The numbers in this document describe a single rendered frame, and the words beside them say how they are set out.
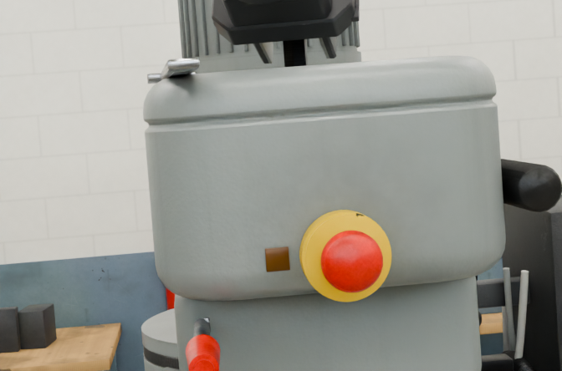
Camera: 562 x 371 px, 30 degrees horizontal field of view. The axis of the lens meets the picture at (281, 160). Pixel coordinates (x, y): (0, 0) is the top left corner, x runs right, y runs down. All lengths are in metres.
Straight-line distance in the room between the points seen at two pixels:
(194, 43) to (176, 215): 0.43
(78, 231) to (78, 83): 0.72
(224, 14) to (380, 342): 0.30
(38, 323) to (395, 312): 3.99
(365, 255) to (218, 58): 0.48
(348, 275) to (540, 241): 0.59
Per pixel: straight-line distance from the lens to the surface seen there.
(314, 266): 0.70
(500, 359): 1.00
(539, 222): 1.23
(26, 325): 4.78
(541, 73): 5.42
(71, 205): 5.18
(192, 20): 1.13
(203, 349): 0.69
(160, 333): 1.49
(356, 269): 0.67
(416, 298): 0.83
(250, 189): 0.71
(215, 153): 0.71
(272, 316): 0.82
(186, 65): 0.65
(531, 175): 0.77
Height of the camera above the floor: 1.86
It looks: 3 degrees down
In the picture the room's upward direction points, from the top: 4 degrees counter-clockwise
